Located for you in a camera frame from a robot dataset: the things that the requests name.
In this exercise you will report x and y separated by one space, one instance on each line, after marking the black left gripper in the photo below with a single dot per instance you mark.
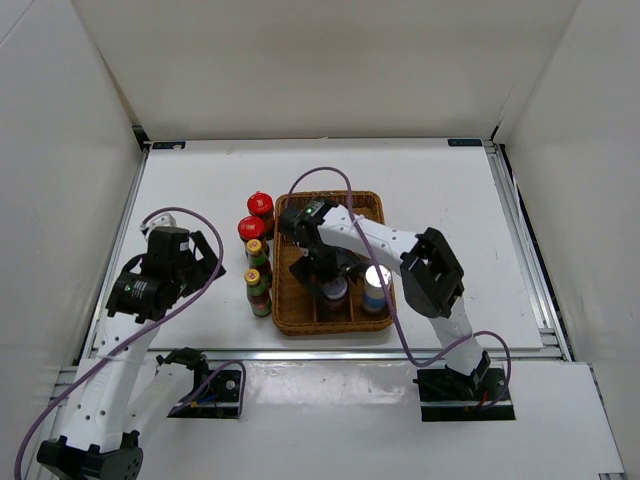
209 264

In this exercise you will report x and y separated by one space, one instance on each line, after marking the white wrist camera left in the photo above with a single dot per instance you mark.
164 219

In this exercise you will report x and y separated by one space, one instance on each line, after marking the red-lid chili jar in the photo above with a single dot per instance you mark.
253 228

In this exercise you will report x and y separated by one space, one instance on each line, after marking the brown wicker basket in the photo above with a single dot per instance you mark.
295 310

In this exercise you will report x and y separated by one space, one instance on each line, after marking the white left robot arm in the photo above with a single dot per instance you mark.
109 425

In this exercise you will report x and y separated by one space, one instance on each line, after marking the white-lid dark sauce jar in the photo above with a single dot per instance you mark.
335 294

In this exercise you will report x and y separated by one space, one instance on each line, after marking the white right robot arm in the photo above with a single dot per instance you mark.
337 243

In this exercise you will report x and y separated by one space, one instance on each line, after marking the yellow-cap green-label sauce bottle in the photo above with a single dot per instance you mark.
258 259

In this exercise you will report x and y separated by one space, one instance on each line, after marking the red-lid sauce jar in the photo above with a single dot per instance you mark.
261 205

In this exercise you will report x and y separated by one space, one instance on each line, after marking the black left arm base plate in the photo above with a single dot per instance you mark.
218 393

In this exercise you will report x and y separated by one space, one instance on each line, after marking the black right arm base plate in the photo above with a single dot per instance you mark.
443 400

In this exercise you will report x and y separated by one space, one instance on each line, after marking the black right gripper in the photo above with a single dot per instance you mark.
347 264

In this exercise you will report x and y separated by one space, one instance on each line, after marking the silver-lid blue-label spice jar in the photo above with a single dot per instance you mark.
374 300

